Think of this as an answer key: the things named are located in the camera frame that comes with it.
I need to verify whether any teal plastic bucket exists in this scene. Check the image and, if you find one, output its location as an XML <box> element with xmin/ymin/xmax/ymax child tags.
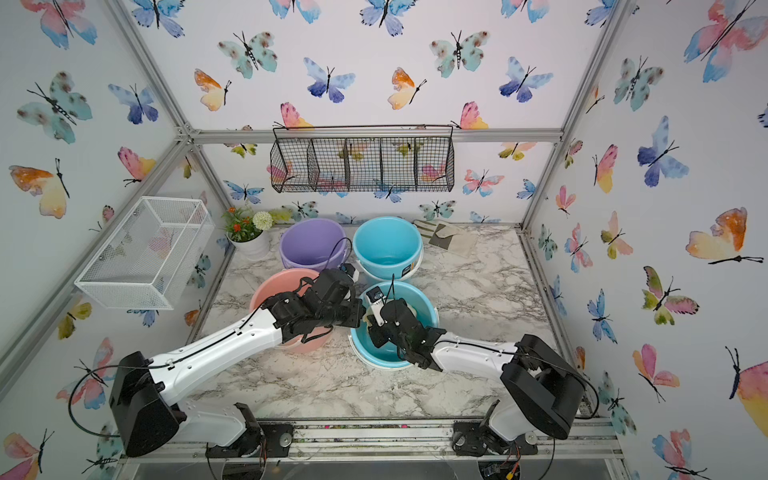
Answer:
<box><xmin>352</xmin><ymin>217</ymin><xmax>423</xmax><ymax>281</ymax></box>
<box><xmin>349</xmin><ymin>281</ymin><xmax>439</xmax><ymax>370</ymax></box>

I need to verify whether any pink plastic bucket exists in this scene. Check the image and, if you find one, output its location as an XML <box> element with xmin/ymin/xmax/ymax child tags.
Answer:
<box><xmin>249</xmin><ymin>268</ymin><xmax>331</xmax><ymax>354</ymax></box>

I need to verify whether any yellow microfiber cloth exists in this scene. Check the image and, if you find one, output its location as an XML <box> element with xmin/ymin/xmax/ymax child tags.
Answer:
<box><xmin>367</xmin><ymin>300</ymin><xmax>425</xmax><ymax>338</ymax></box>

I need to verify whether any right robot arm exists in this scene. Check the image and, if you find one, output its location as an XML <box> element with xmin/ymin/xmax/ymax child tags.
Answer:
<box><xmin>367</xmin><ymin>299</ymin><xmax>587</xmax><ymax>443</ymax></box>

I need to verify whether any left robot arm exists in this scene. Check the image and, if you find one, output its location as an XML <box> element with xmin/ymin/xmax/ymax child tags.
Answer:
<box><xmin>108</xmin><ymin>270</ymin><xmax>365</xmax><ymax>458</ymax></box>

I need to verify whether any purple plastic bucket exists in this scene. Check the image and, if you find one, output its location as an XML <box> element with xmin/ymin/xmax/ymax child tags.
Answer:
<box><xmin>279</xmin><ymin>218</ymin><xmax>351</xmax><ymax>272</ymax></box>

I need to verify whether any beige patterned folded cloth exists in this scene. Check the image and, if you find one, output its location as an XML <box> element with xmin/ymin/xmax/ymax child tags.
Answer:
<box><xmin>412</xmin><ymin>220</ymin><xmax>478</xmax><ymax>258</ymax></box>

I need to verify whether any potted flower plant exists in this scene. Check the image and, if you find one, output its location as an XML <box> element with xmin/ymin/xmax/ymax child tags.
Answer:
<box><xmin>223</xmin><ymin>207</ymin><xmax>274</xmax><ymax>261</ymax></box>

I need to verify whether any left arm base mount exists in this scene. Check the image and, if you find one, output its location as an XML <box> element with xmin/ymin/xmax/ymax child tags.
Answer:
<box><xmin>205</xmin><ymin>422</ymin><xmax>294</xmax><ymax>461</ymax></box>

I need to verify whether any aluminium front rail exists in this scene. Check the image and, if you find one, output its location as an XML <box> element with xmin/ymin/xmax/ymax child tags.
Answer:
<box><xmin>123</xmin><ymin>417</ymin><xmax>624</xmax><ymax>465</ymax></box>

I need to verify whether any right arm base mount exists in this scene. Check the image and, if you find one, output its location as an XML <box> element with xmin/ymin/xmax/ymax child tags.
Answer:
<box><xmin>450</xmin><ymin>421</ymin><xmax>538</xmax><ymax>457</ymax></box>

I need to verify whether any black wire wall basket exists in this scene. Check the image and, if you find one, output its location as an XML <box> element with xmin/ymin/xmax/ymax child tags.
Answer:
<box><xmin>267</xmin><ymin>124</ymin><xmax>455</xmax><ymax>194</ymax></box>

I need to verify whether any white wire mesh basket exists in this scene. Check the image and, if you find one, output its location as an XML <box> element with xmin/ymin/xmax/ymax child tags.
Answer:
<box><xmin>74</xmin><ymin>196</ymin><xmax>215</xmax><ymax>310</ymax></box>

